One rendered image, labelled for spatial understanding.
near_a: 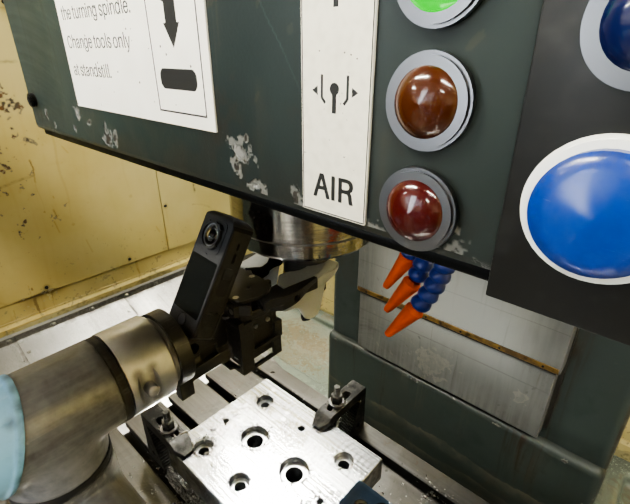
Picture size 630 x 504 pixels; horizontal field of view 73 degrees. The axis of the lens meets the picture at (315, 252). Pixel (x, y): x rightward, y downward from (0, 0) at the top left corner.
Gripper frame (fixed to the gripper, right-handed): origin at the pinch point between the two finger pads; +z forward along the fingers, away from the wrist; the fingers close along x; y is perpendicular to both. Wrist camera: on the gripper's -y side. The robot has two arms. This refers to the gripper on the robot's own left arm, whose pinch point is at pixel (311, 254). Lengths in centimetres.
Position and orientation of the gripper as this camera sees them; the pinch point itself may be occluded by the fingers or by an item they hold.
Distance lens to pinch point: 50.4
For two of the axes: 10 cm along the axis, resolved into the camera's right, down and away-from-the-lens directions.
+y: 0.1, 9.0, 4.4
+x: 7.4, 2.8, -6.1
